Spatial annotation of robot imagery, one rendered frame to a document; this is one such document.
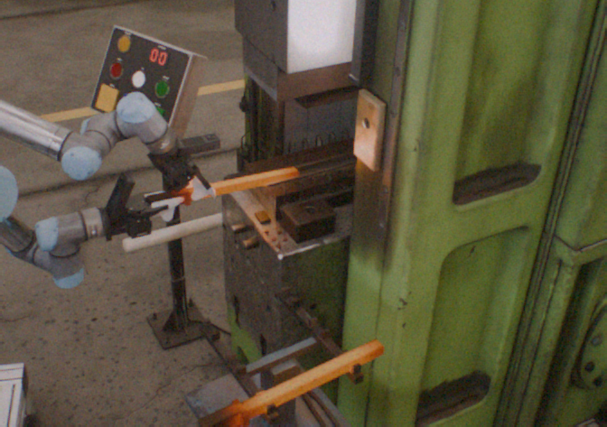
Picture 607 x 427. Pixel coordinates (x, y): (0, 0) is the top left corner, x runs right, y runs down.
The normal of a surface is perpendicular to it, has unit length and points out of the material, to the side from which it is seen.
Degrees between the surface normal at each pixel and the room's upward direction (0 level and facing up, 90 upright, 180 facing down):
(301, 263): 90
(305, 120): 90
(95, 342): 0
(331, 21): 90
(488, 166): 89
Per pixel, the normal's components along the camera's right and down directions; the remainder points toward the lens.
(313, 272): 0.48, 0.51
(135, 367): 0.03, -0.83
